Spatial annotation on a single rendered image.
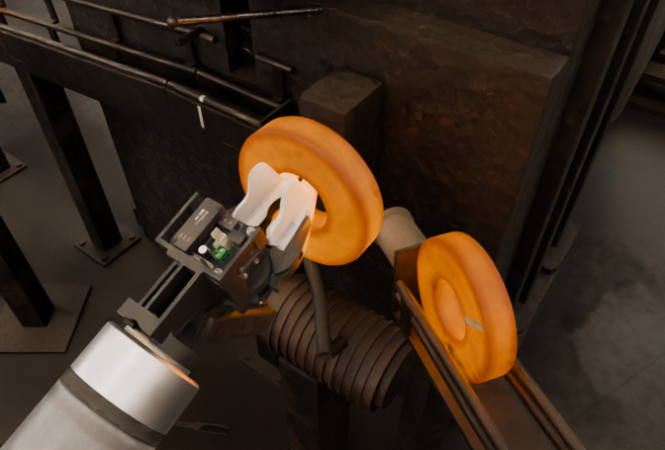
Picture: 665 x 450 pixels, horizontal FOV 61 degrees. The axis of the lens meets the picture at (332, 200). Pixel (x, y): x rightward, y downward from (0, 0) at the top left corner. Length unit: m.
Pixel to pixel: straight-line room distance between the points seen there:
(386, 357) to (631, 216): 1.25
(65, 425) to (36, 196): 1.56
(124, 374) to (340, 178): 0.23
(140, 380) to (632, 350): 1.31
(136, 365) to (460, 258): 0.31
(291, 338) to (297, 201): 0.37
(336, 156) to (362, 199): 0.04
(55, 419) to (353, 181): 0.29
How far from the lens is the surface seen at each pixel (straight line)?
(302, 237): 0.51
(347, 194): 0.49
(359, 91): 0.74
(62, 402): 0.46
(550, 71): 0.69
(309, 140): 0.49
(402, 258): 0.65
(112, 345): 0.45
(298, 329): 0.83
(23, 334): 1.61
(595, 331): 1.58
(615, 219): 1.88
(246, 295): 0.47
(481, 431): 0.60
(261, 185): 0.51
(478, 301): 0.55
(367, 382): 0.79
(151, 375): 0.44
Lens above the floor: 1.21
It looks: 44 degrees down
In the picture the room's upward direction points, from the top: straight up
